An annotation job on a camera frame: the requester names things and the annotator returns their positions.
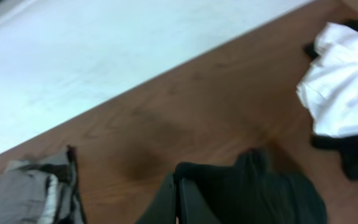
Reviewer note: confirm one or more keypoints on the white garment pile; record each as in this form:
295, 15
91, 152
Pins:
329, 89

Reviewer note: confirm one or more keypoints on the black t-shirt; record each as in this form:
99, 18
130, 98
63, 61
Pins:
250, 192

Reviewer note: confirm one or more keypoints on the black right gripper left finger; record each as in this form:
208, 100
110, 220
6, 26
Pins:
163, 207

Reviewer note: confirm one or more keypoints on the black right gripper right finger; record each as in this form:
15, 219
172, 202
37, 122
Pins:
193, 206

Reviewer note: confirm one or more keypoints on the folded dark grey shorts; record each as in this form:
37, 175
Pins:
42, 192

